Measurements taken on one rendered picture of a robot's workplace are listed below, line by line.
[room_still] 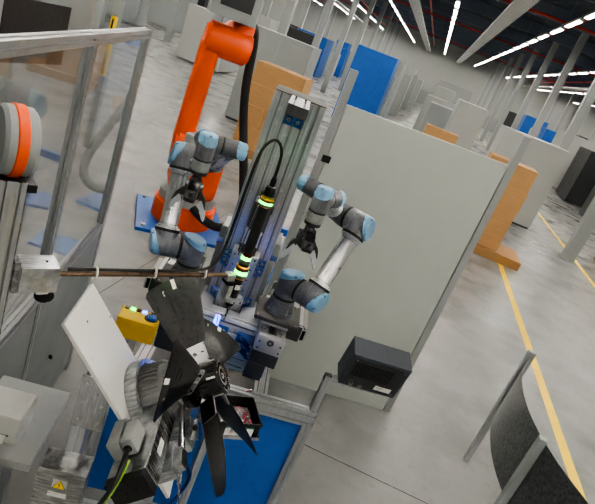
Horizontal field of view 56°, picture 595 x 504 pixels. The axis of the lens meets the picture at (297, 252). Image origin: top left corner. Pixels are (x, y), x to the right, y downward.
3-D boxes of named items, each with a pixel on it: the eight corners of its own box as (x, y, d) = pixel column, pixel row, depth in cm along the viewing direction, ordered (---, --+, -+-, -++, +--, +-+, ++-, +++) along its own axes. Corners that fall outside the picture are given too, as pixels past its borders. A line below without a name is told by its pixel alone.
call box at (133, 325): (111, 337, 223) (117, 315, 220) (118, 324, 233) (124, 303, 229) (150, 348, 226) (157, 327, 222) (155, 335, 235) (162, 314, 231)
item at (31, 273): (11, 295, 135) (17, 265, 132) (5, 280, 140) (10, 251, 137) (55, 295, 142) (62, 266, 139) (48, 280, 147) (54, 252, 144)
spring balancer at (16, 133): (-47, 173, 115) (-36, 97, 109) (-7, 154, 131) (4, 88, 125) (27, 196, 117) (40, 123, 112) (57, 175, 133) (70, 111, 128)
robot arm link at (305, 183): (339, 200, 283) (303, 166, 239) (356, 210, 278) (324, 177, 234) (327, 220, 283) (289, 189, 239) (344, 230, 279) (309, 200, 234)
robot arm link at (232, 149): (218, 179, 274) (246, 164, 228) (196, 173, 270) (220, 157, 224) (223, 156, 274) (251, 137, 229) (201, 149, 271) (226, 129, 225)
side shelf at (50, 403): (-53, 452, 168) (-52, 445, 167) (2, 381, 201) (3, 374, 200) (28, 472, 172) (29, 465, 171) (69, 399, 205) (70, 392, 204)
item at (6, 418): (-46, 440, 169) (-41, 412, 165) (-20, 406, 184) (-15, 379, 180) (11, 454, 172) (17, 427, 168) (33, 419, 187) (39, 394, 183)
